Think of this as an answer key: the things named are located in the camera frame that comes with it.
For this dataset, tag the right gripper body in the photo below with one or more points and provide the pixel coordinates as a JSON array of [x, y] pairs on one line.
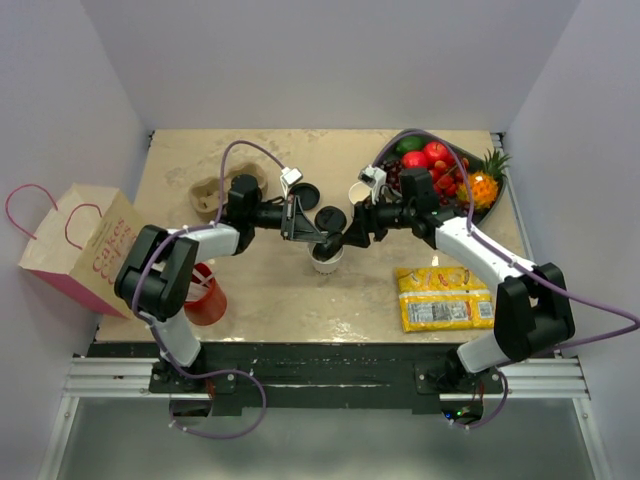
[[372, 212]]

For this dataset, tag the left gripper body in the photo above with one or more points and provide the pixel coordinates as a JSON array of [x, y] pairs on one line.
[[289, 210]]

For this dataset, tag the black coffee lid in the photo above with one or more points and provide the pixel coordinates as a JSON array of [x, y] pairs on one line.
[[308, 194], [330, 219]]

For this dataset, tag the white paper cup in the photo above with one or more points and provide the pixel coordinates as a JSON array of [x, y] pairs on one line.
[[325, 267], [359, 192]]

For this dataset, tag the cardboard cup carrier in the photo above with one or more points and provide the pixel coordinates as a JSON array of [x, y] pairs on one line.
[[204, 194]]

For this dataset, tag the brown paper bag pink handles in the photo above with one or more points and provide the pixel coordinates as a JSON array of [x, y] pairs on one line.
[[81, 244]]

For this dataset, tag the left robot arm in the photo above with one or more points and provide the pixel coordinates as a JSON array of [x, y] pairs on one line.
[[154, 279]]

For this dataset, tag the dark red grapes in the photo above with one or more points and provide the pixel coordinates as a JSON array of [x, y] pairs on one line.
[[392, 167]]

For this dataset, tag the red apple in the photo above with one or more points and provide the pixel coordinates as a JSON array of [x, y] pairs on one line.
[[436, 151], [415, 159]]

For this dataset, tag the green lime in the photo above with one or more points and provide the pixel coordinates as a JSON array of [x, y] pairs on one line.
[[409, 144]]

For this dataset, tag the red cherries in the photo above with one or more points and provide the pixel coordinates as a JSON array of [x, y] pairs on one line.
[[446, 177]]

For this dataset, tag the yellow snack bag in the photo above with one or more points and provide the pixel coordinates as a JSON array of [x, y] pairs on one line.
[[442, 299]]

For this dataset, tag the white wrapped straws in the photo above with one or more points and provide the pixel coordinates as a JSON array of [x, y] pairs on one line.
[[202, 280]]

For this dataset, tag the toy pineapple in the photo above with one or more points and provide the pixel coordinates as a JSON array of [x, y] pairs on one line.
[[485, 182]]

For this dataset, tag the red straw holder cup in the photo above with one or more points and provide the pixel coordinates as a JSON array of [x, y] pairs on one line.
[[208, 309]]

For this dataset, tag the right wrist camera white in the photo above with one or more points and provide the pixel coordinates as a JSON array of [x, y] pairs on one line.
[[375, 179]]

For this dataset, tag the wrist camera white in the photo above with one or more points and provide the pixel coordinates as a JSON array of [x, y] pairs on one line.
[[289, 177], [375, 179]]

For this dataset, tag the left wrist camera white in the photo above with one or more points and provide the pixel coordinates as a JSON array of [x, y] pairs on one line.
[[289, 177]]

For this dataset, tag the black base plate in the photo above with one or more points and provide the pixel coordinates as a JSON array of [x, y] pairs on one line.
[[235, 376]]

